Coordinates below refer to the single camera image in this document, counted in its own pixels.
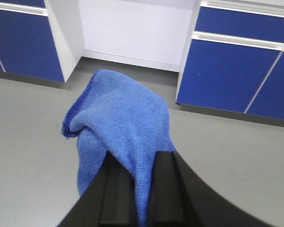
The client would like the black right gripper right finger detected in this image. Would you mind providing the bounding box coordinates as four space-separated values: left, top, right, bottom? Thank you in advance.
148 151 269 227

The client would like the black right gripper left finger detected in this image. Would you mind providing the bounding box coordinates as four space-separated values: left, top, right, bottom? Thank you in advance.
58 152 137 227

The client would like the blue microfiber cloth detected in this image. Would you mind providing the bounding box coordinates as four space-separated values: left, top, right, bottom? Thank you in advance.
62 70 175 227

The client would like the right blue cabinet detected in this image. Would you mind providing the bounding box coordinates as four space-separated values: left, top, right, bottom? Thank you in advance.
176 0 284 120

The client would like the blue cabinet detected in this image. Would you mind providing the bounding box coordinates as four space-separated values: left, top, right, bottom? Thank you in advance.
176 0 284 120
0 0 84 82

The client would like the left blue cabinet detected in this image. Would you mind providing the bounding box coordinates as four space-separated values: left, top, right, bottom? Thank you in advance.
0 0 84 82

